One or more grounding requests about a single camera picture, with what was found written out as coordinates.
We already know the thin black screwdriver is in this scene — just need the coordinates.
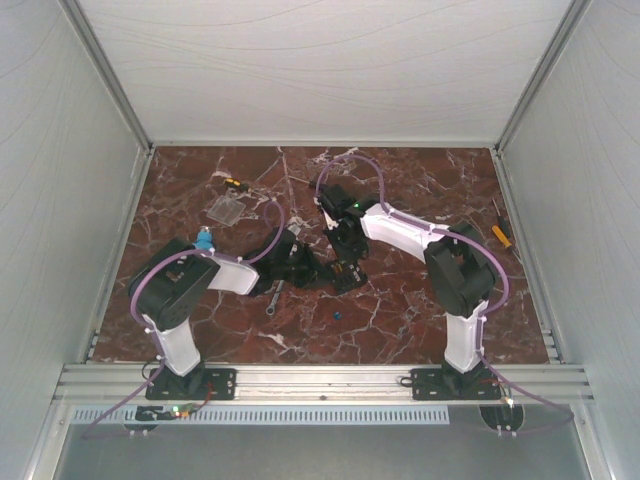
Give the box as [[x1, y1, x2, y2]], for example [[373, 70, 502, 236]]
[[492, 199, 511, 238]]

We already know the black fuse box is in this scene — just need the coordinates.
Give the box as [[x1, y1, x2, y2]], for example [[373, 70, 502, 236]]
[[326, 260, 368, 295]]

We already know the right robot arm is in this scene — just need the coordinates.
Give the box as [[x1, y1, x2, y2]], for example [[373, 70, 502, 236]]
[[315, 184, 503, 398]]

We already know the yellow black small screwdriver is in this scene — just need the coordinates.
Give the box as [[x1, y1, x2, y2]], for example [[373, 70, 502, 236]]
[[224, 178, 250, 192]]

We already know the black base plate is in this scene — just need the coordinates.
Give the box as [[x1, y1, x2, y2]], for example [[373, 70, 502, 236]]
[[399, 368, 502, 401], [145, 365, 237, 401]]

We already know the silver combination wrench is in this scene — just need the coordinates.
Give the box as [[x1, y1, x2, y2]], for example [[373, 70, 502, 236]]
[[265, 280, 284, 316]]

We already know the clear plastic fuse box lid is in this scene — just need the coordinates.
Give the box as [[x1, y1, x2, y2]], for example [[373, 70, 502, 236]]
[[207, 196, 246, 227]]

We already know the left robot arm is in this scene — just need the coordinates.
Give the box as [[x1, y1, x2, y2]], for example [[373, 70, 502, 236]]
[[129, 227, 331, 398]]

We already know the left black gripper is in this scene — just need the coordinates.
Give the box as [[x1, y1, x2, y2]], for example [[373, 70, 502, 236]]
[[274, 244, 335, 290]]

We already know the black handle screwdriver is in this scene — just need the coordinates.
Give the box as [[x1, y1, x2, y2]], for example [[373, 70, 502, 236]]
[[289, 176, 320, 189]]

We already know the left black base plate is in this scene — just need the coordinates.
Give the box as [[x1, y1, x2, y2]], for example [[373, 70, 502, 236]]
[[145, 365, 237, 401]]

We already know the orange handle screwdriver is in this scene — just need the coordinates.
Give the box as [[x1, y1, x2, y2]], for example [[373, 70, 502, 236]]
[[492, 225, 513, 249]]

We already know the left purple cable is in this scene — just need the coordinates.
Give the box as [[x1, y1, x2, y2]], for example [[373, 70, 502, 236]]
[[79, 199, 286, 440]]

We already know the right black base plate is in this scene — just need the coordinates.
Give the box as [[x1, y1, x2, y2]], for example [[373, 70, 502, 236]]
[[399, 368, 502, 401]]

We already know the grey slotted cable duct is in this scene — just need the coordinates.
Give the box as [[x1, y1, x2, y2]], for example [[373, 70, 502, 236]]
[[101, 404, 450, 426]]

